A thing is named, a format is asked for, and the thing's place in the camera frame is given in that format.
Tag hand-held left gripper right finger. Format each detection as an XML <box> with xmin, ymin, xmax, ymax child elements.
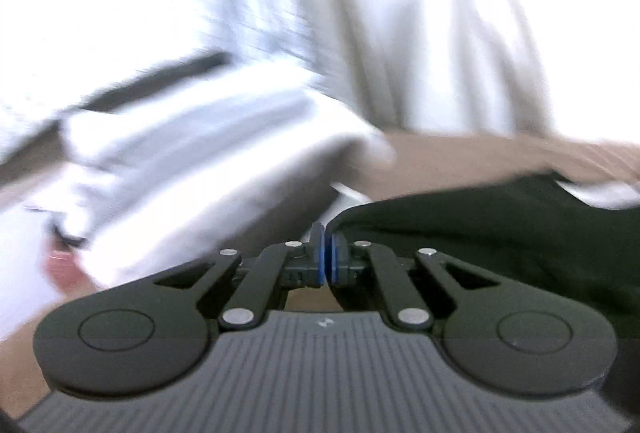
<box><xmin>325</xmin><ymin>230</ymin><xmax>501</xmax><ymax>334</ymax></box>

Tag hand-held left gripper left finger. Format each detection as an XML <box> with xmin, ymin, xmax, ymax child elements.
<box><xmin>155</xmin><ymin>222</ymin><xmax>326</xmax><ymax>331</ymax></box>

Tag black sweater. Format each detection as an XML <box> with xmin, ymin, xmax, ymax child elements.
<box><xmin>330</xmin><ymin>170</ymin><xmax>640</xmax><ymax>354</ymax></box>

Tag brown bed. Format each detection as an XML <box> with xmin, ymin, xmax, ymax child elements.
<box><xmin>0</xmin><ymin>128</ymin><xmax>640</xmax><ymax>419</ymax></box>

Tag cream folded garment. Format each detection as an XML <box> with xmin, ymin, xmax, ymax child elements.
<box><xmin>0</xmin><ymin>58</ymin><xmax>396</xmax><ymax>289</ymax></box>

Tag pink suitcase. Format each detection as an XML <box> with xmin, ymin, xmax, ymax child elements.
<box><xmin>42</xmin><ymin>238</ymin><xmax>101</xmax><ymax>289</ymax></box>

